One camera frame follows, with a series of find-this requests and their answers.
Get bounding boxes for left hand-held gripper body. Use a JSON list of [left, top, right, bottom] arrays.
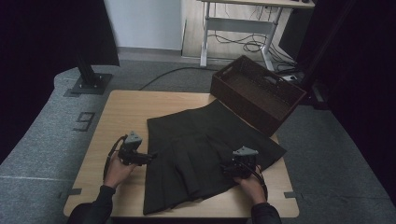
[[116, 131, 148, 166]]

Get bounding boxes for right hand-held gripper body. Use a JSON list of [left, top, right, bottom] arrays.
[[229, 147, 260, 180]]

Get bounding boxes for dark pleated skirt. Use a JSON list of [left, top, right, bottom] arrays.
[[143, 99, 288, 216]]

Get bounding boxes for brown woven basket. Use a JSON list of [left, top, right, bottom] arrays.
[[209, 54, 307, 138]]

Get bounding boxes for person's left hand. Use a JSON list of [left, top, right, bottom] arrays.
[[103, 152, 138, 190]]

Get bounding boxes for person's right hand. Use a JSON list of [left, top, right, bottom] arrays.
[[233, 166, 269, 207]]

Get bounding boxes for black tape strip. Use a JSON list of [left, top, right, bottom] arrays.
[[283, 191, 304, 200], [59, 188, 82, 199]]

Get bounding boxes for grey felt mat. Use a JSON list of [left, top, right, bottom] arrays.
[[0, 59, 396, 224]]

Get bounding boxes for black metal stand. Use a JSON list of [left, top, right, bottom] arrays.
[[69, 46, 114, 96], [281, 0, 359, 110]]

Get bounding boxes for black curtain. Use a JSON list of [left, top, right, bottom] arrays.
[[0, 0, 120, 164], [295, 0, 396, 203]]

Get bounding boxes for black computer case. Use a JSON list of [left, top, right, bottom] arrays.
[[278, 8, 312, 60]]

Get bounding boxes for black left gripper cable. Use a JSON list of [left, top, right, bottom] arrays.
[[102, 133, 129, 181]]

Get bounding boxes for long black floor cable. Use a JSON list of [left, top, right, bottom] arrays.
[[138, 65, 297, 91]]

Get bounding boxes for tangled black cables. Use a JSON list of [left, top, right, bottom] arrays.
[[207, 31, 297, 68]]

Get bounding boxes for white frame desk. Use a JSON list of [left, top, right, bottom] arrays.
[[181, 0, 316, 73]]

